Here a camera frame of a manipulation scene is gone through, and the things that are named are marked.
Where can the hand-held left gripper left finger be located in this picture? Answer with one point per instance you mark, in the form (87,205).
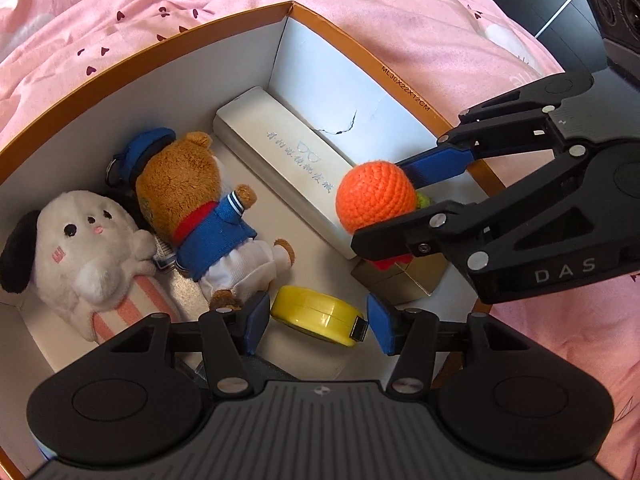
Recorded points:
(255,325)

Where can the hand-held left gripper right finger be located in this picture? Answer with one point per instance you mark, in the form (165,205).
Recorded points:
(380,325)

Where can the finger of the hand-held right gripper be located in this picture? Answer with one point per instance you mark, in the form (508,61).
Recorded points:
(400,235)
(440,162)

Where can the gold small box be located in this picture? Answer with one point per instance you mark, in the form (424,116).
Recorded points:
(410,280)

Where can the orange crochet ball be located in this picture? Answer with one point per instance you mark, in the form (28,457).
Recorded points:
(372,195)

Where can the yellow tape measure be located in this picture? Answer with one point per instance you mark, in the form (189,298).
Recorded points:
(310,310)

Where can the white glasses case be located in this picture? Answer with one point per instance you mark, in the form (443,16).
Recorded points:
(280,150)

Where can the brown bear plush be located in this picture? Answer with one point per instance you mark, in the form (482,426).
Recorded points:
(185,185)

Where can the orange cardboard box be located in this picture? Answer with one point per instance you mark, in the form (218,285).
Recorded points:
(310,60)

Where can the white dog plush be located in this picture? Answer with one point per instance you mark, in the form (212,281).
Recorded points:
(85,260)

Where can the pink printed blanket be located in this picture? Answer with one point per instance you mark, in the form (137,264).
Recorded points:
(400,10)

